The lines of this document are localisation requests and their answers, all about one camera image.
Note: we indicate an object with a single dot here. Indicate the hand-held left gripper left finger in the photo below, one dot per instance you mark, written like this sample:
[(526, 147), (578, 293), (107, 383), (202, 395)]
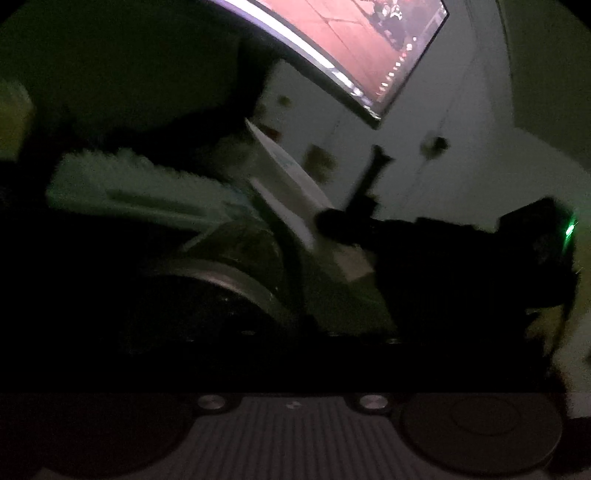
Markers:
[(184, 355)]

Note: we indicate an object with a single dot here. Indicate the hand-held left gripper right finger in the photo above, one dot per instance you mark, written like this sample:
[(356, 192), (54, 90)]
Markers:
[(369, 362)]

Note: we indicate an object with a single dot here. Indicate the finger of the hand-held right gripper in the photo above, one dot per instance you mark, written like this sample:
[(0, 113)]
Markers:
[(369, 177), (341, 222)]

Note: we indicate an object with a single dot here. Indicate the white printed tissue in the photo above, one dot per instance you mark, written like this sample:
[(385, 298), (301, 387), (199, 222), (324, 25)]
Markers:
[(291, 180)]

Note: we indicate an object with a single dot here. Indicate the round metal container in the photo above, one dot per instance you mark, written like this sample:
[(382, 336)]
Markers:
[(221, 277)]

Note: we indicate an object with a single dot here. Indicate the person's right forearm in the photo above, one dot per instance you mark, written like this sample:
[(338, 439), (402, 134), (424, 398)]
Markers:
[(572, 369)]

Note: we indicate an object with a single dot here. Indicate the curved computer monitor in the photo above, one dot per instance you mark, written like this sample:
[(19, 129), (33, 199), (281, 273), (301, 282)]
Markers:
[(351, 41)]

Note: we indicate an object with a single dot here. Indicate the pale green object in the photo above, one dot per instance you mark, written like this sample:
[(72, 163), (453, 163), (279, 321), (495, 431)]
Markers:
[(14, 120)]

